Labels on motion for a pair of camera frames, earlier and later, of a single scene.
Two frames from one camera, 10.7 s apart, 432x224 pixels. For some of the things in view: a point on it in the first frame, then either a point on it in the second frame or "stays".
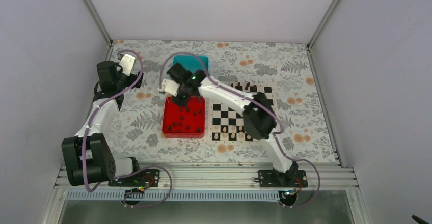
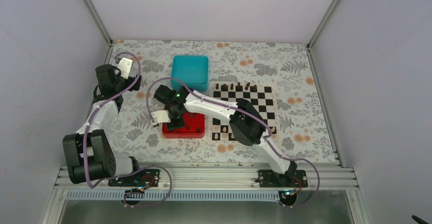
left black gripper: x=133 y=79 stays
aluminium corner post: x=91 y=8 stays
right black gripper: x=184 y=102 → x=179 y=124
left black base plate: x=143 y=177 stays
